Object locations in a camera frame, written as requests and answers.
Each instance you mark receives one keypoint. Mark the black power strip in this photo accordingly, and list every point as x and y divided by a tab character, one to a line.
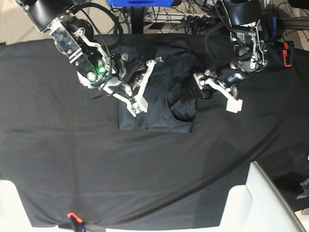
204	20

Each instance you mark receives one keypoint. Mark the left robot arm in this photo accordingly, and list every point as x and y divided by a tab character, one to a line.
234	49

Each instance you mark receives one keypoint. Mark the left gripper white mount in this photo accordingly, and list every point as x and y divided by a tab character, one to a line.
222	81

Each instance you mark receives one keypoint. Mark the dark grey T-shirt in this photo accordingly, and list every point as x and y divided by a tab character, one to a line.
168	81

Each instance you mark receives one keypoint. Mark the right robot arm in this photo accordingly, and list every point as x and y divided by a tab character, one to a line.
97	66

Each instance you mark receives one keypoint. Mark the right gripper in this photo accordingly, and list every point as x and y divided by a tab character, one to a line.
129	82

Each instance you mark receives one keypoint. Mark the blue plastic bin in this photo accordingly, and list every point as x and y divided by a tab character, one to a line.
144	3

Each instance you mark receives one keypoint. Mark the red black clamp right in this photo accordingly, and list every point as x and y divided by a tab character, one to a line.
288	53

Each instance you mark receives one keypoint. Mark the red clamp front edge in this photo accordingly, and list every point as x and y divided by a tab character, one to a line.
72	216

